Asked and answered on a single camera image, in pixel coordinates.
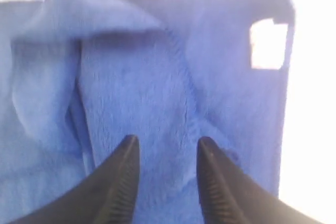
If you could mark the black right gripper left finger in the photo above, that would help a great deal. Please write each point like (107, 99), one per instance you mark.
(108, 195)

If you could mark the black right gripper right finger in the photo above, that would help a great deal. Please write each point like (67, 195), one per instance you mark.
(227, 195)

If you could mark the blue towel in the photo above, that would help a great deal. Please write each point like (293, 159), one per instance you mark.
(79, 75)

